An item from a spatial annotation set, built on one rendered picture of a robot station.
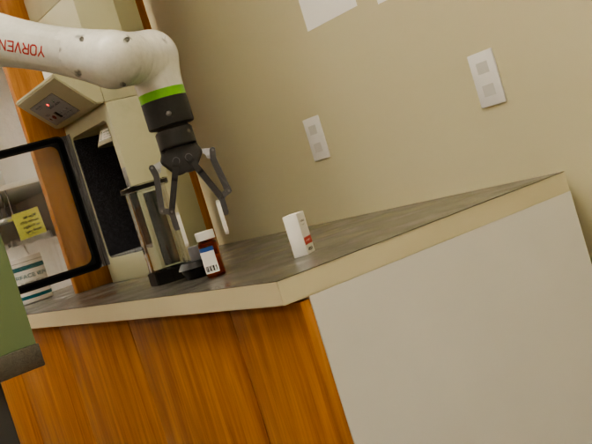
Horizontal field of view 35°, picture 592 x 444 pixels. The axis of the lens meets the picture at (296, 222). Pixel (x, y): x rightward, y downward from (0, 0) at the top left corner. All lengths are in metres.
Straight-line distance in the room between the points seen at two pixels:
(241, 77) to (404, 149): 0.67
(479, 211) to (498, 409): 0.35
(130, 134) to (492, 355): 1.22
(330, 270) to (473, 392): 0.36
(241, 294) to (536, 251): 0.59
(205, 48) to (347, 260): 1.45
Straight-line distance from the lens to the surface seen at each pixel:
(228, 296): 1.56
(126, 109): 2.52
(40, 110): 2.70
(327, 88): 2.40
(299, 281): 1.45
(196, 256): 1.96
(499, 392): 1.71
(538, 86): 1.92
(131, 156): 2.49
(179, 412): 1.98
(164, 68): 1.83
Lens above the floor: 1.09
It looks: 3 degrees down
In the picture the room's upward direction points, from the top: 17 degrees counter-clockwise
